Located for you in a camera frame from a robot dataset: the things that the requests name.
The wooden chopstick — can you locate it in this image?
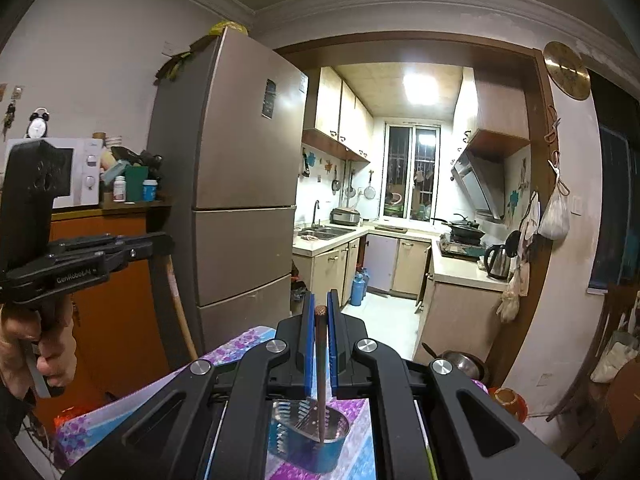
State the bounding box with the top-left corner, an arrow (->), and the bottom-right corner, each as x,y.
314,304 -> 328,443
165,256 -> 198,361

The blue perforated utensil holder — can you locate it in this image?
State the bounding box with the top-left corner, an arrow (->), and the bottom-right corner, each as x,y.
268,399 -> 350,474

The kitchen window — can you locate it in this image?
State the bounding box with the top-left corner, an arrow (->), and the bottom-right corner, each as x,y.
381,122 -> 442,222

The person left hand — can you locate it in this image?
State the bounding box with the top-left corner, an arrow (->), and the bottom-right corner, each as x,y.
1,297 -> 77,400

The blue water jug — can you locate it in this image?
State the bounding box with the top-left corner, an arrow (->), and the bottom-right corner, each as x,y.
349,268 -> 369,307

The white microwave oven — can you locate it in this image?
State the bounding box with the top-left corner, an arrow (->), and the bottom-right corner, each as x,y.
1,138 -> 102,209

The silver rice cooker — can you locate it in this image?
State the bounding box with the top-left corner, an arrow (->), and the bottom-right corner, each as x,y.
330,207 -> 361,226

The orange wooden cabinet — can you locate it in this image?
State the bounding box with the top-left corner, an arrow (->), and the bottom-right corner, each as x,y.
29,201 -> 174,430

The white medicine bottle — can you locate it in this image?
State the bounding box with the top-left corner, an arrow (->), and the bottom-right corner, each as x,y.
113,176 -> 126,203

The green box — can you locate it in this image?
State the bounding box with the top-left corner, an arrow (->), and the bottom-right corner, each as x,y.
124,166 -> 149,203

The black white alarm clock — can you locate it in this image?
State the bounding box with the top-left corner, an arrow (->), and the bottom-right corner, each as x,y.
25,107 -> 50,140

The blue white cup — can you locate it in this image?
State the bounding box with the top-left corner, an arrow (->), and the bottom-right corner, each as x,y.
142,179 -> 157,203

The steel bowl on floor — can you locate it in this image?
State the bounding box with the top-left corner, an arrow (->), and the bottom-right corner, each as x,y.
421,342 -> 490,385

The black wok on stove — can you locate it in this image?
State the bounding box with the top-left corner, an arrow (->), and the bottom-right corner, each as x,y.
434,217 -> 485,240

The stainless electric kettle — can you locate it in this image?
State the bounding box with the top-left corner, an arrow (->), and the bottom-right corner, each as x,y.
484,245 -> 511,281

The floral striped tablecloth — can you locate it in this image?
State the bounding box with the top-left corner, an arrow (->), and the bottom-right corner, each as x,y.
64,315 -> 494,479

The steel range hood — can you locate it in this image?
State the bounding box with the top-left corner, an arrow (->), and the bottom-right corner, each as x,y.
451,151 -> 506,222

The brown three-door refrigerator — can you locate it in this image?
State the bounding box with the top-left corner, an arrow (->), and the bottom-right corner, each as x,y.
148,29 -> 307,353

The hanging white plastic bag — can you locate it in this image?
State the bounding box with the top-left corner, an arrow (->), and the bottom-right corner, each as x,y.
538,179 -> 570,240

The wooden chair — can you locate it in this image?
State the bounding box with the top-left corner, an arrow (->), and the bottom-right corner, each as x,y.
546,284 -> 639,460

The dark curtained window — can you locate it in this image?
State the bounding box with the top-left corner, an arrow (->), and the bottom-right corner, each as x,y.
589,72 -> 639,290

